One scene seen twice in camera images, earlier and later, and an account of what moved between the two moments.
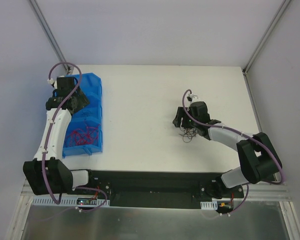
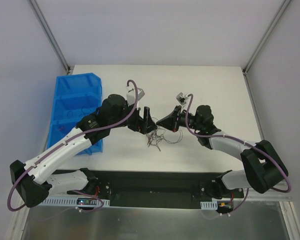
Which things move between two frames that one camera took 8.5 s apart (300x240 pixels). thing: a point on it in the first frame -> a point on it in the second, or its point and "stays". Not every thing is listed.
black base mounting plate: [156, 190] stays
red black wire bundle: [188, 134] -> [156, 135]
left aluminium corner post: [50, 34] stays
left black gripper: [81, 100] -> [141, 120]
